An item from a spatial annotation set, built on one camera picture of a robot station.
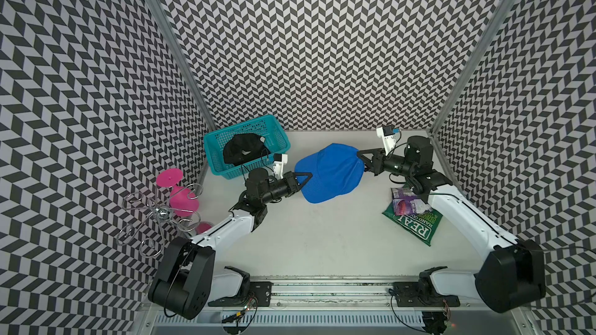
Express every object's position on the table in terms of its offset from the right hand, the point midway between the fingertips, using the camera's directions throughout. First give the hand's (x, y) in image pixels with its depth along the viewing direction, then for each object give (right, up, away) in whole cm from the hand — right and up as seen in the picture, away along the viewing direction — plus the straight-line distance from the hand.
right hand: (358, 157), depth 76 cm
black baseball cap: (-48, +4, +34) cm, 59 cm away
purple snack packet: (+22, -18, +13) cm, 31 cm away
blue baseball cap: (-8, -4, 0) cm, 9 cm away
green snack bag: (+25, -26, +8) cm, 37 cm away
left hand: (-16, -7, +1) cm, 17 cm away
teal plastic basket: (-38, +14, +40) cm, 57 cm away
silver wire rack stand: (-56, -15, -15) cm, 59 cm away
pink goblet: (-58, -15, 0) cm, 60 cm away
